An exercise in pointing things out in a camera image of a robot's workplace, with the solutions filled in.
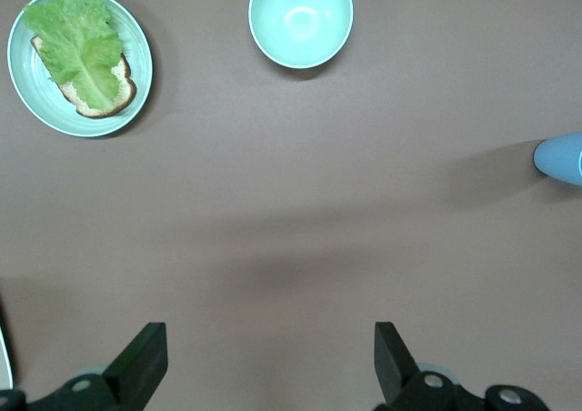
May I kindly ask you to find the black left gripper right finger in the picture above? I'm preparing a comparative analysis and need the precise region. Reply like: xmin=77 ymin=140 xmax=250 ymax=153
xmin=373 ymin=322 xmax=549 ymax=411

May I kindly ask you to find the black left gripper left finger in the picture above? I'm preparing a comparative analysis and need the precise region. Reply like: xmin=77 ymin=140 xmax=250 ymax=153
xmin=0 ymin=322 xmax=169 ymax=411

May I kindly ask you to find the blue cup holding paper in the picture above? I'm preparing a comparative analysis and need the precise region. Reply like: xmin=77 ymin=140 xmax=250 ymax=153
xmin=532 ymin=132 xmax=582 ymax=185

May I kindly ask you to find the toasted bread slice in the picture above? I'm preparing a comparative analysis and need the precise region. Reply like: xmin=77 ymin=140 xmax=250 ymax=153
xmin=29 ymin=35 xmax=138 ymax=119

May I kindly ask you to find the mint green plate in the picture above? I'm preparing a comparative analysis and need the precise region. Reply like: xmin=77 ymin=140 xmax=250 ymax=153
xmin=6 ymin=0 xmax=155 ymax=138

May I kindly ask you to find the green lettuce leaf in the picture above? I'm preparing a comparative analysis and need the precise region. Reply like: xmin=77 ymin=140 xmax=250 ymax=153
xmin=22 ymin=0 xmax=125 ymax=111

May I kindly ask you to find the mint green bowl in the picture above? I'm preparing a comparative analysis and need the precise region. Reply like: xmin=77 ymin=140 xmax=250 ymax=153
xmin=247 ymin=0 xmax=355 ymax=70

